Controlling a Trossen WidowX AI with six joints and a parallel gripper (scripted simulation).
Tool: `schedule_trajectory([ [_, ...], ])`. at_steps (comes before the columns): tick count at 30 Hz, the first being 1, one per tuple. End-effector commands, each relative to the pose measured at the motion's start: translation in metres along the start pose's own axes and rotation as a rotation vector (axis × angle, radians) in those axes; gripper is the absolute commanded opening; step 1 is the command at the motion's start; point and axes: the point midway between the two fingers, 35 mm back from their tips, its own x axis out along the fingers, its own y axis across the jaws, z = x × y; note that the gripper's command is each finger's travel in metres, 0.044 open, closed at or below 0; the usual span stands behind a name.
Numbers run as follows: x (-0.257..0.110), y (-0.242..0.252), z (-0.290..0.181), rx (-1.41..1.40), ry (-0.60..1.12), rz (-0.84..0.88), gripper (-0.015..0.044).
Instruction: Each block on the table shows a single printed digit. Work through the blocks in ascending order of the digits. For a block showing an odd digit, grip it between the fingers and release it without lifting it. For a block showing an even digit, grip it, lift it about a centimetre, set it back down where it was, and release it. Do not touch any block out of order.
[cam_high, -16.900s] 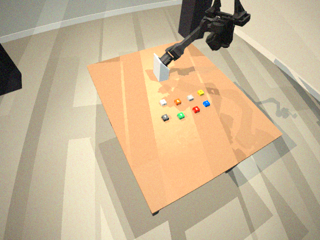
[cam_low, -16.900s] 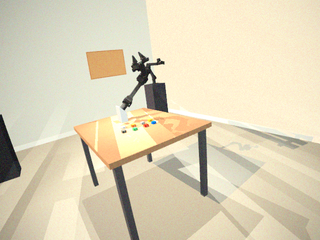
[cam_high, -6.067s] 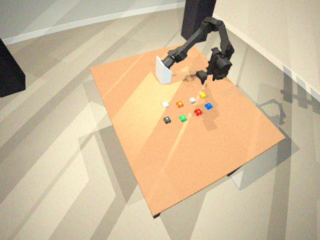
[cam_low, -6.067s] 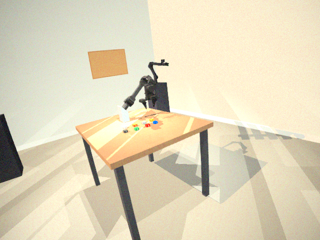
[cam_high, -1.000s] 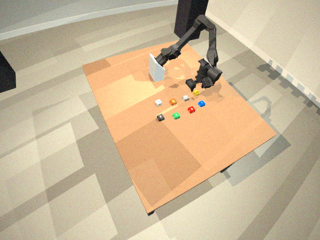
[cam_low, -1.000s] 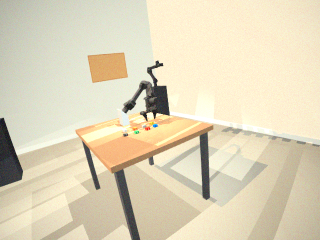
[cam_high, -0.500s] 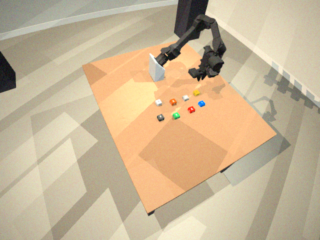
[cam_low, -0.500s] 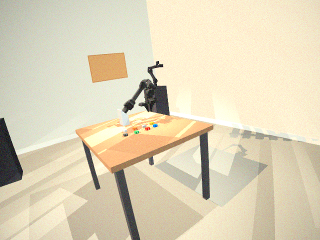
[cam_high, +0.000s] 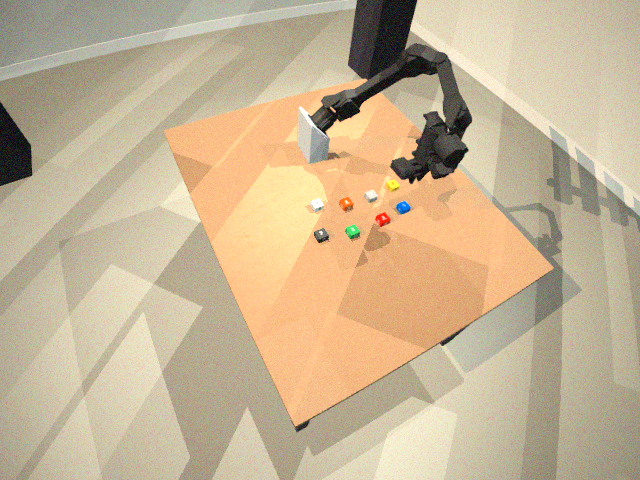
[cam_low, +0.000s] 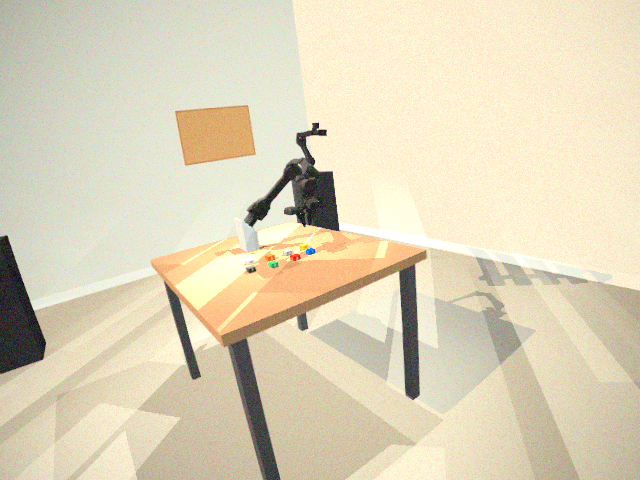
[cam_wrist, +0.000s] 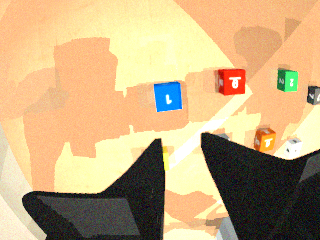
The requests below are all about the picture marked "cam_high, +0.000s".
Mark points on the red block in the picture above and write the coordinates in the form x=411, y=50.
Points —
x=383, y=219

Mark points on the green block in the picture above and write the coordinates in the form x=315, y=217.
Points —
x=352, y=231

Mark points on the blue block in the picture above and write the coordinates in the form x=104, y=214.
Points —
x=402, y=207

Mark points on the orange block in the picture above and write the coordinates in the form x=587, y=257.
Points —
x=346, y=203

